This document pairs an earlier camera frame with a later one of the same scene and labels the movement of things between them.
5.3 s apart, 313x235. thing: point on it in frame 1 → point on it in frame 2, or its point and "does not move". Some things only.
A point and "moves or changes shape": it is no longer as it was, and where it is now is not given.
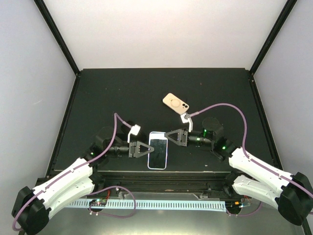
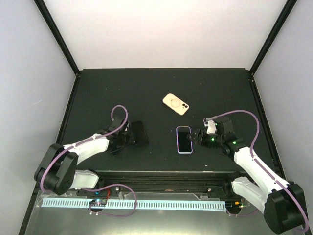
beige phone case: x=176 y=104 does not move
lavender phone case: x=157 y=159 moves or changes shape
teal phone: x=157 y=158 moves or changes shape
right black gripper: x=182 y=137 → x=199 y=134
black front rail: x=163 y=182 does not move
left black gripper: x=132 y=149 → x=131 y=141
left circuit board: x=98 y=202 does not move
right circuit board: x=233 y=205 does not move
